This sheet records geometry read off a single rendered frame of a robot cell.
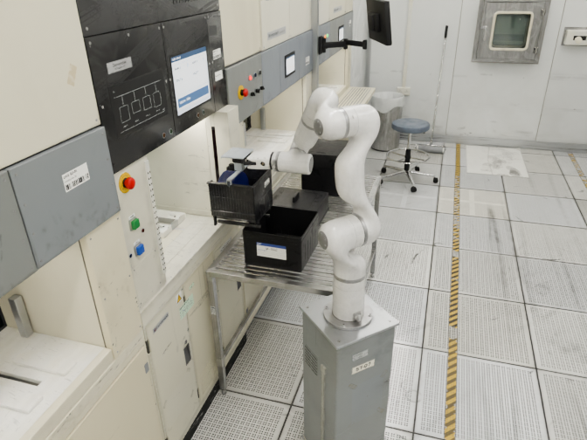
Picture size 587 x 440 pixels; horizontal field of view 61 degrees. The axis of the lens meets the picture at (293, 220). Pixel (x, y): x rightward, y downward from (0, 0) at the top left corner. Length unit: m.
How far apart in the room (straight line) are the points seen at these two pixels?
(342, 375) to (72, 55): 1.38
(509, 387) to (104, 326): 2.05
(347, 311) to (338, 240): 0.32
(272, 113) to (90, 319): 2.39
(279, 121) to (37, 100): 2.55
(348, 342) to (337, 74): 3.64
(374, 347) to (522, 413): 1.09
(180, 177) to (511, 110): 4.56
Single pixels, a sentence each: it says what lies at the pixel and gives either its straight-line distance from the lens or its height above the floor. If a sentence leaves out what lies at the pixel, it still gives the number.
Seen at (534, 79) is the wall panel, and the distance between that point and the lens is 6.23.
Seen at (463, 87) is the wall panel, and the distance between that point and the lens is 6.19.
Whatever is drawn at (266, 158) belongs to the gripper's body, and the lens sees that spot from 2.02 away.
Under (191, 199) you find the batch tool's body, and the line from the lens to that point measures 2.48.
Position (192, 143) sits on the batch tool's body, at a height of 1.24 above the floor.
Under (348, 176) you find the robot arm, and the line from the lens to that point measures 1.63.
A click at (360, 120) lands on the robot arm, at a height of 1.53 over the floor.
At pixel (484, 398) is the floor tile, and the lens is 2.82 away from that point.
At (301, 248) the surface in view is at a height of 0.88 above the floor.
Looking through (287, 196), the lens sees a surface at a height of 0.86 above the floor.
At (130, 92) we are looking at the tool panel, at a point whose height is 1.62.
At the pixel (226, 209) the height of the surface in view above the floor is 1.05.
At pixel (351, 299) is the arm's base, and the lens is 1.84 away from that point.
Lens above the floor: 1.97
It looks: 27 degrees down
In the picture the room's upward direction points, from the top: 1 degrees counter-clockwise
